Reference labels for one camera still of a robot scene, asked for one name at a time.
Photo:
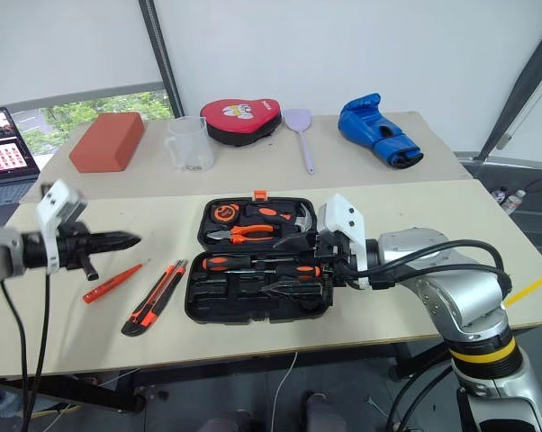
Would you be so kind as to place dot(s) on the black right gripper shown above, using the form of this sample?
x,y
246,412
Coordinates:
x,y
336,256

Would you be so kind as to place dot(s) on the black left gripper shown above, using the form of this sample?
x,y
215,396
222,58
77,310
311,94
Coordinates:
x,y
75,245

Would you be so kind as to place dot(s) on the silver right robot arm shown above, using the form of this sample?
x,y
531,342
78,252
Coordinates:
x,y
455,288

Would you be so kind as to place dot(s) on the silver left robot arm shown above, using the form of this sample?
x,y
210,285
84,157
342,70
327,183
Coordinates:
x,y
1,252

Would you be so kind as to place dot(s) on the orange case latch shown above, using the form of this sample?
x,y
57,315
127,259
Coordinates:
x,y
261,195

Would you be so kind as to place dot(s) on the black plastic tool case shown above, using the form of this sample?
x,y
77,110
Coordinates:
x,y
217,306

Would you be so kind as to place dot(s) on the orange black slim screwdriver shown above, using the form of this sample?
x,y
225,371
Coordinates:
x,y
302,272

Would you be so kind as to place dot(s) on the red test pen screwdriver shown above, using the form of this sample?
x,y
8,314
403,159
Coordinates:
x,y
109,285

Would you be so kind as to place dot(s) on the orange black utility knife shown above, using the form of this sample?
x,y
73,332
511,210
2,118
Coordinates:
x,y
151,301

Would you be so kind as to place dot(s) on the orange black thick screwdriver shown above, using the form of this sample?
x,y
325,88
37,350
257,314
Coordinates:
x,y
221,262

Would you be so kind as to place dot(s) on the orange black tape measure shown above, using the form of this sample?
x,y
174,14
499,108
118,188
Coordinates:
x,y
224,212

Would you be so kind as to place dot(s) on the red brick block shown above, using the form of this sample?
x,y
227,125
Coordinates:
x,y
106,144

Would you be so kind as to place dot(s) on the clear plastic measuring cup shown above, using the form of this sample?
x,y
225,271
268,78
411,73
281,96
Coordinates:
x,y
192,148

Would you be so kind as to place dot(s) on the purple silicone spatula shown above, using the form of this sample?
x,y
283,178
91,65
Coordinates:
x,y
294,119

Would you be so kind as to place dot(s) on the open laptop computer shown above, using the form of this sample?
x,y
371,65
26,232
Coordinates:
x,y
3,148

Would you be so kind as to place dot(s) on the dark rounded shape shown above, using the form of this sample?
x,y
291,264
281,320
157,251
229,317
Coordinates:
x,y
228,422
322,411

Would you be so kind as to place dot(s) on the blue boxing glove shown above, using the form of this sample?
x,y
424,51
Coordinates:
x,y
370,121

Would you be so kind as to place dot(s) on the red heart-shaped punch pad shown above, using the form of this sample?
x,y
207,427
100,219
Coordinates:
x,y
239,117

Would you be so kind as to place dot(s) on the yellow rod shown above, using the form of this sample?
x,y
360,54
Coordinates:
x,y
532,283

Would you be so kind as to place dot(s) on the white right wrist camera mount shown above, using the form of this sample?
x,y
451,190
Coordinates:
x,y
347,220

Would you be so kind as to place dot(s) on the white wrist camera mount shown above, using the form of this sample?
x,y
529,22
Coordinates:
x,y
57,200
347,220

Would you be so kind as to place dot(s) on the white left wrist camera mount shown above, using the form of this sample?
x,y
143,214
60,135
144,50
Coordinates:
x,y
57,200

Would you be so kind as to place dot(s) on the black table frame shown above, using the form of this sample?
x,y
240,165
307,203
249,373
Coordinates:
x,y
73,391

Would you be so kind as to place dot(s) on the dark window frame post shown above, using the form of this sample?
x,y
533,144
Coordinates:
x,y
163,58

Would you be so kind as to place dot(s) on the dark slanted frame post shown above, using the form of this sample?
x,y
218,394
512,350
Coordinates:
x,y
523,85

